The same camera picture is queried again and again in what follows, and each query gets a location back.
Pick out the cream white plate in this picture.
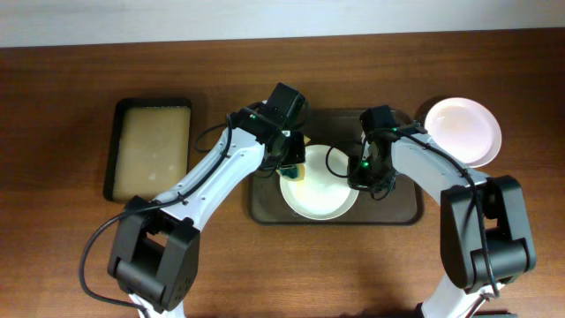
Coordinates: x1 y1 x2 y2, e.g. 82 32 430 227
279 145 359 221

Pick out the pink white plate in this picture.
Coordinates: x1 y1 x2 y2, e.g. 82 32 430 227
424 97 502 164

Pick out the green yellow sponge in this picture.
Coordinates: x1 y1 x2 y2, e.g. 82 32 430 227
277 163 305 182

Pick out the pale green plate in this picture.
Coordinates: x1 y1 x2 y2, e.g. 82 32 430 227
466 132 502 168

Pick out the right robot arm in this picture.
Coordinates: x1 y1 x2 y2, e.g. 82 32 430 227
346 105 537 317

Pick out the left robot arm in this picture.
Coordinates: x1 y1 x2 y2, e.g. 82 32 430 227
108 83 310 317

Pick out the brown serving tray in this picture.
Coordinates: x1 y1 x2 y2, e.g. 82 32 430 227
248 110 424 226

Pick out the black soapy water tray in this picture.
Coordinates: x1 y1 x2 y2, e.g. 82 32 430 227
102 97 192 202

